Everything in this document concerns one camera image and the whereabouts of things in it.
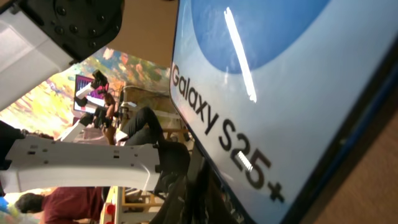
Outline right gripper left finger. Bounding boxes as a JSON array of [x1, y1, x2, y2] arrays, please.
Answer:
[[149, 177, 192, 224]]

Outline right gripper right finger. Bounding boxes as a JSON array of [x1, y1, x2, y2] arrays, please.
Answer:
[[197, 162, 245, 224]]

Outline blue Galaxy smartphone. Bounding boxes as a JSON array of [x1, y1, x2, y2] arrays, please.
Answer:
[[170, 0, 397, 223]]

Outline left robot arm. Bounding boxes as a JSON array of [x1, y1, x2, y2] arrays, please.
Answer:
[[1, 0, 177, 194]]

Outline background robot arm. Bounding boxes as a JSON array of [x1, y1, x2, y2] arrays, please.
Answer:
[[58, 70, 112, 145]]

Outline person in maroon shirt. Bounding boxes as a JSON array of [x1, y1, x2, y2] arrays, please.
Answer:
[[15, 187, 104, 224]]

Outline background monitor screen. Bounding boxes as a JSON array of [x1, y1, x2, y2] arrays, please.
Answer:
[[73, 75, 109, 113]]

